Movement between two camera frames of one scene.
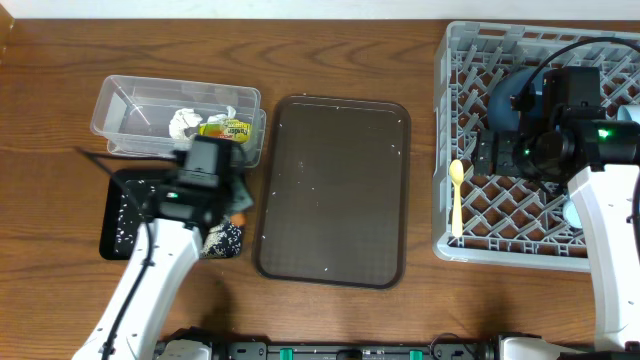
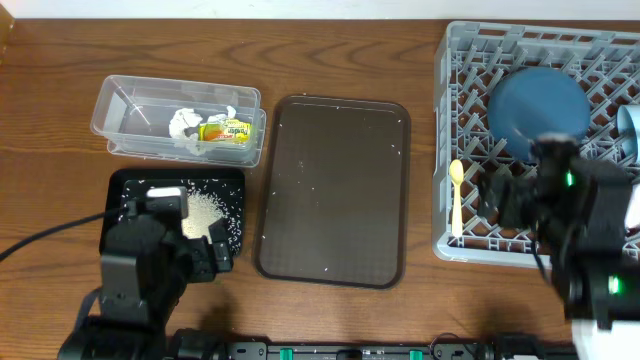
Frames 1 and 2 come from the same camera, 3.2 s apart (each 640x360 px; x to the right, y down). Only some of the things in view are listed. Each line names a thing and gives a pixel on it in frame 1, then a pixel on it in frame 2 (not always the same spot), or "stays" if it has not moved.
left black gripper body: (233, 193) -> (198, 263)
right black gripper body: (509, 155) -> (520, 209)
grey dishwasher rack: (509, 221) stays
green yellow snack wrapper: (233, 130) stays
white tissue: (185, 118) stays
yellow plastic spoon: (456, 171) stays
